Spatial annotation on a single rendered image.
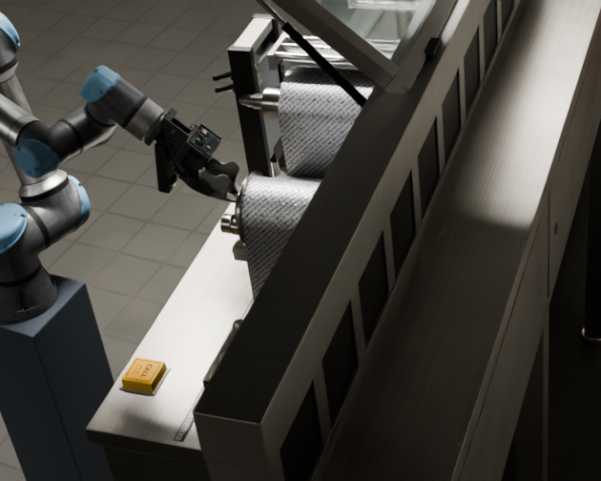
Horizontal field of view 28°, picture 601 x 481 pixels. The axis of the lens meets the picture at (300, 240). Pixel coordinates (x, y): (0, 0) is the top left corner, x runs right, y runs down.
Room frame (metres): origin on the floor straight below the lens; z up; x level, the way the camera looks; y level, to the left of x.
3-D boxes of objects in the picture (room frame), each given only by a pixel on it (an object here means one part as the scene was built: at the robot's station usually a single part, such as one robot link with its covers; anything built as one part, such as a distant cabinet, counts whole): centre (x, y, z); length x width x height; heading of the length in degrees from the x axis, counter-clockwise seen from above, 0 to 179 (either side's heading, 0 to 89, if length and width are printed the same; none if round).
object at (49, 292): (2.17, 0.64, 0.95); 0.15 x 0.15 x 0.10
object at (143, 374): (1.84, 0.36, 0.91); 0.07 x 0.07 x 0.02; 66
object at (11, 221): (2.18, 0.64, 1.07); 0.13 x 0.12 x 0.14; 133
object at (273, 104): (2.13, 0.00, 1.33); 0.06 x 0.06 x 0.06; 66
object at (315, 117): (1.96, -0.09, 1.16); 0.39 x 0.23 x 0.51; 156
